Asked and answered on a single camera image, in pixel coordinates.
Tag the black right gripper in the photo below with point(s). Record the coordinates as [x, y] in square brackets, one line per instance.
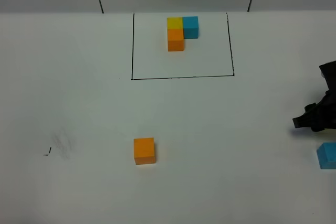
[320, 116]

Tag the template blue cube block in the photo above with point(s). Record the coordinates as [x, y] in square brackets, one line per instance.
[190, 27]

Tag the template orange cube block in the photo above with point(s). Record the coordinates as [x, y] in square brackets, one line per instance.
[175, 40]

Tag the template yellow cube block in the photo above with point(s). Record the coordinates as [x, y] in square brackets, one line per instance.
[174, 23]

